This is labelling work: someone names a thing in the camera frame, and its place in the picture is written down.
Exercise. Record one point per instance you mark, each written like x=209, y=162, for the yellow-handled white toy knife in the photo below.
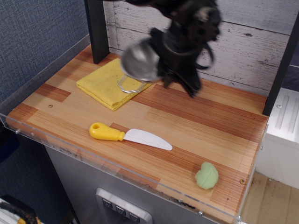
x=101, y=131

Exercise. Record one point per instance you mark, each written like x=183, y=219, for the green plush toy vegetable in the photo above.
x=207, y=177

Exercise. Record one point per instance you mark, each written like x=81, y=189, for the white toy sink unit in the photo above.
x=278, y=157

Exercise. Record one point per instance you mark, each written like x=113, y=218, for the clear acrylic guard rail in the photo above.
x=222, y=126

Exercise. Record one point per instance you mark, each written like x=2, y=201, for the silver toy fridge cabinet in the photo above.
x=81, y=174

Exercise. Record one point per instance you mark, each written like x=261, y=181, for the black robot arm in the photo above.
x=193, y=24

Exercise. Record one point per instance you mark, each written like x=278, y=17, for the yellow object bottom left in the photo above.
x=29, y=220

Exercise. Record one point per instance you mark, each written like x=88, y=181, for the black vertical post left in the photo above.
x=97, y=29

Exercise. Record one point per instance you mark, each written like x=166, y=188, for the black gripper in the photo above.
x=176, y=67

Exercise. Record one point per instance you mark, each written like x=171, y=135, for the folded yellow cloth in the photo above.
x=110, y=86

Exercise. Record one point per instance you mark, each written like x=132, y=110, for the ice dispenser button panel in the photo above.
x=115, y=210

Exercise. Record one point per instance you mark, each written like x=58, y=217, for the silver metal bowl with handles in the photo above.
x=139, y=62

